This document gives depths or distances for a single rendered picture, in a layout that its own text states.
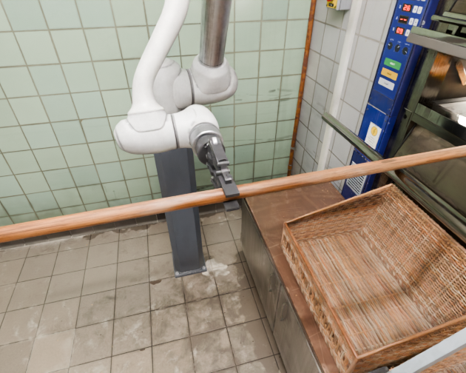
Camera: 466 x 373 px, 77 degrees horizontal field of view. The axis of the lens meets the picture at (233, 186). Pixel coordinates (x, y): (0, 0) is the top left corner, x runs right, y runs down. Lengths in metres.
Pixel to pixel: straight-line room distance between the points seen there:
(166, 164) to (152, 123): 0.58
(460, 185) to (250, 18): 1.28
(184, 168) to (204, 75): 0.44
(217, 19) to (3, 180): 1.65
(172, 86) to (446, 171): 1.05
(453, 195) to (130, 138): 1.04
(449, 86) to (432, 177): 0.34
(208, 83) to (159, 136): 0.49
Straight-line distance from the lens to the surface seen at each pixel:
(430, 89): 1.33
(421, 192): 0.80
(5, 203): 2.38
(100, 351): 1.86
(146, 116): 0.85
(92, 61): 1.82
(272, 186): 0.65
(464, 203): 1.21
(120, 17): 1.76
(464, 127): 1.20
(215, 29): 1.17
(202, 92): 1.31
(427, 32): 1.11
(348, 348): 1.02
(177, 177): 1.46
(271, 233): 1.41
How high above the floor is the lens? 1.60
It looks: 38 degrees down
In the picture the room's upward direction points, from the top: straight up
